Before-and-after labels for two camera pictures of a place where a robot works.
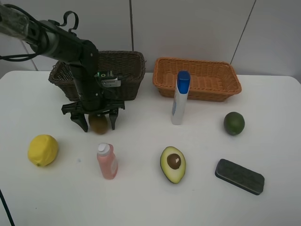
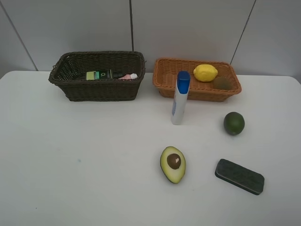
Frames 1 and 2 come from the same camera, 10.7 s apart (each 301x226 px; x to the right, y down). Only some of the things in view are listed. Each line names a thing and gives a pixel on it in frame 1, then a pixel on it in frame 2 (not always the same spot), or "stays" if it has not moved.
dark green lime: x=233 y=123 stays
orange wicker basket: x=209 y=80 stays
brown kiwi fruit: x=99 y=124 -> x=222 y=83
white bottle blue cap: x=181 y=91 stays
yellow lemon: x=43 y=150 -> x=205 y=72
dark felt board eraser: x=241 y=177 stays
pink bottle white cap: x=107 y=160 -> x=129 y=76
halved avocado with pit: x=173 y=164 stays
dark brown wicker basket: x=128 y=66 stays
